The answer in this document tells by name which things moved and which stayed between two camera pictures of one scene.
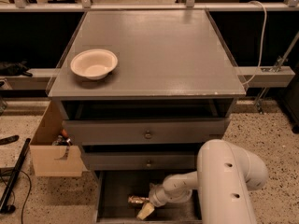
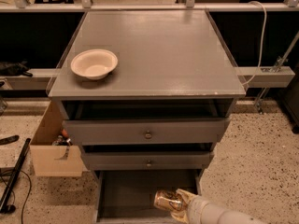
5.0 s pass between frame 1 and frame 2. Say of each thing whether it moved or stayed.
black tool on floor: stayed
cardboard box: stayed
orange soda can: moved
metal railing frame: stayed
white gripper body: moved
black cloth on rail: stayed
